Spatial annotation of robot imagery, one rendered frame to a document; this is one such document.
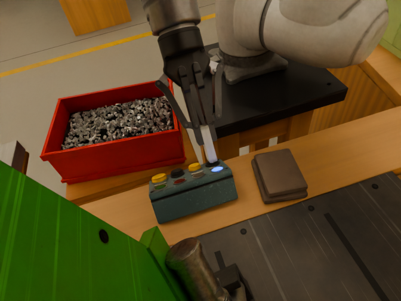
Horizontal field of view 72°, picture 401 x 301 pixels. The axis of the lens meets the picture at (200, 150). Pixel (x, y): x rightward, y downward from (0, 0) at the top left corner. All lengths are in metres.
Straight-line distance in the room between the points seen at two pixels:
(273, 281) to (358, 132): 0.36
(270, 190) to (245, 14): 0.40
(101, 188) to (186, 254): 0.49
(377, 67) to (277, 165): 0.64
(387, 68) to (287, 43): 0.50
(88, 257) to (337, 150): 0.52
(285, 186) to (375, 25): 0.33
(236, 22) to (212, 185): 0.41
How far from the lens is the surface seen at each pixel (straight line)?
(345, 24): 0.61
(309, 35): 0.62
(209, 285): 0.29
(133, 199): 0.56
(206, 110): 0.50
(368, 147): 0.64
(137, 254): 0.24
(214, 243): 0.48
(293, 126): 0.91
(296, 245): 0.49
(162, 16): 0.48
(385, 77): 1.05
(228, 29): 0.75
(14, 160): 0.38
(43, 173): 2.11
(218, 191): 0.49
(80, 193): 0.75
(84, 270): 0.18
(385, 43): 1.18
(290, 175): 0.52
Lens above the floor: 1.35
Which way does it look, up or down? 48 degrees down
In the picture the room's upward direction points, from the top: 10 degrees counter-clockwise
